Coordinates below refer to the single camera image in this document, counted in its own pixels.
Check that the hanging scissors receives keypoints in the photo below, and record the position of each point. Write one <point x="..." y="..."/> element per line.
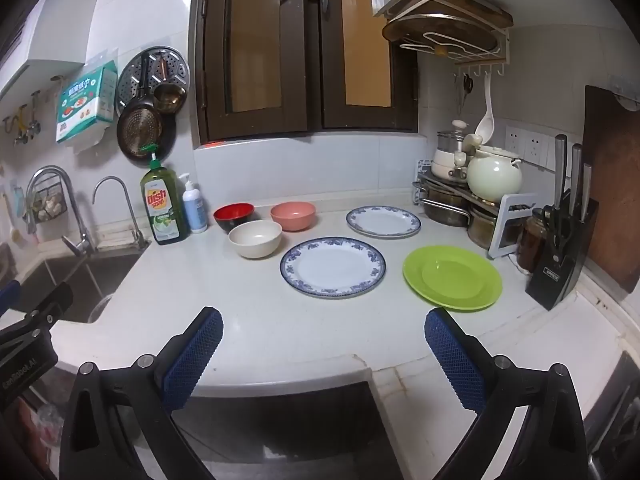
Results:
<point x="465" y="87"/>

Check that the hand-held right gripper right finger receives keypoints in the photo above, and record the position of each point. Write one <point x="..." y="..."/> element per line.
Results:
<point x="455" y="360"/>

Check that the brown wooden window frame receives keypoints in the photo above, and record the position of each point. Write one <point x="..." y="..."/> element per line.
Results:
<point x="300" y="45"/>

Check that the white ladle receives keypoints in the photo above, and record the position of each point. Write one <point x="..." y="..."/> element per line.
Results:
<point x="485" y="122"/>

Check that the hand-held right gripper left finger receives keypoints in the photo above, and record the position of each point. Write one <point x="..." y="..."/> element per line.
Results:
<point x="192" y="360"/>

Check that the green plate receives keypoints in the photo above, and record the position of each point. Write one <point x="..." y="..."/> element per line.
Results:
<point x="452" y="277"/>

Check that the white steel pot rack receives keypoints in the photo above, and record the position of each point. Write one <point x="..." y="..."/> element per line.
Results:
<point x="500" y="240"/>

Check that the brass strainer ladle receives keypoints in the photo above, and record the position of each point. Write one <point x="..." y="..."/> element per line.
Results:
<point x="169" y="97"/>

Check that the cream ceramic pot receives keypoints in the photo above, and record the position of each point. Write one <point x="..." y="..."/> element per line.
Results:
<point x="495" y="175"/>

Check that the white bowl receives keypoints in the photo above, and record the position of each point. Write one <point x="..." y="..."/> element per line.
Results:
<point x="255" y="238"/>

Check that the white wall rack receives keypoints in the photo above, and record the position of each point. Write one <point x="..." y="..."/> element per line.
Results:
<point x="482" y="59"/>

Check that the steel pot with lid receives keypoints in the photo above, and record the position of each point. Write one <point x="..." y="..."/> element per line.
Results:
<point x="450" y="140"/>

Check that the green dish soap bottle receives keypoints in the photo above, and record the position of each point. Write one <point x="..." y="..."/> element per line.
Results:
<point x="162" y="205"/>

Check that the glass jar brown contents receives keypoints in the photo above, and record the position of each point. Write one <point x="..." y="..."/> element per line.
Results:
<point x="531" y="240"/>

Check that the dark wooden cutting board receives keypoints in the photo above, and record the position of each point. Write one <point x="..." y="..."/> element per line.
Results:
<point x="612" y="185"/>

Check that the round steel steamer tray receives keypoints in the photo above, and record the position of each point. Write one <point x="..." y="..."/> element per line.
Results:
<point x="175" y="62"/>

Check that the thick steel kitchen faucet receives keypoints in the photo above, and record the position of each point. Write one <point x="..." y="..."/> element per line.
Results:
<point x="50" y="172"/>

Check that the large blue patterned plate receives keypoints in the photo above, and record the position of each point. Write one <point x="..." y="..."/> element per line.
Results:
<point x="332" y="267"/>

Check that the thin curved steel faucet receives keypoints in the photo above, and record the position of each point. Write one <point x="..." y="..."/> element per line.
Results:
<point x="107" y="180"/>

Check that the steel sink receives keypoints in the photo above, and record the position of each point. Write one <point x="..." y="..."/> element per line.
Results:
<point x="75" y="280"/>

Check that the white blue pump bottle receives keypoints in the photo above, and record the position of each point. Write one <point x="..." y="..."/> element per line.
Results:
<point x="194" y="207"/>

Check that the white wall outlet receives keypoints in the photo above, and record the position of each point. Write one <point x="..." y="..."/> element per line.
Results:
<point x="514" y="140"/>
<point x="536" y="149"/>

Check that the black kitchen scissors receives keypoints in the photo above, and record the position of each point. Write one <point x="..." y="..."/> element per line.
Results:
<point x="550" y="217"/>

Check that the steel strainer bowl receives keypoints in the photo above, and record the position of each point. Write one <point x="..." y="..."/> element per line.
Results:
<point x="97" y="310"/>

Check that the red and black bowl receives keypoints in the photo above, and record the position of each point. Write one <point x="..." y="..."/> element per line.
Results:
<point x="234" y="216"/>

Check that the black frying pan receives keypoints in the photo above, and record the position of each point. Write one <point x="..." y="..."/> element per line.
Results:
<point x="140" y="132"/>

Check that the round wooden board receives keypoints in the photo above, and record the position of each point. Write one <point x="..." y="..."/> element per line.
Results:
<point x="400" y="30"/>

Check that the pink bowl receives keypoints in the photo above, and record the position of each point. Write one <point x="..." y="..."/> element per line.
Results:
<point x="293" y="215"/>

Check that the paper towel pack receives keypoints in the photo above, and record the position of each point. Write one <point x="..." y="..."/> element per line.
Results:
<point x="85" y="100"/>

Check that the white enamel pot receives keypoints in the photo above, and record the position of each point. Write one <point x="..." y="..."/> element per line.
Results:
<point x="442" y="165"/>

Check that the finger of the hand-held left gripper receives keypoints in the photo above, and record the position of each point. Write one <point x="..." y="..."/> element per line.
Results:
<point x="50" y="305"/>
<point x="9" y="295"/>

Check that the small blue patterned plate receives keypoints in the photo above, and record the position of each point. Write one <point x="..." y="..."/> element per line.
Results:
<point x="383" y="221"/>

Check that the rectangular wooden board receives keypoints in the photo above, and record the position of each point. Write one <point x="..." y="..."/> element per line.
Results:
<point x="475" y="5"/>

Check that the black knife block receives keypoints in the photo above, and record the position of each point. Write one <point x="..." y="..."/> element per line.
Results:
<point x="562" y="265"/>

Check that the wide steel pot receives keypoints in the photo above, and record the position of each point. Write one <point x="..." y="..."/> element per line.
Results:
<point x="442" y="207"/>

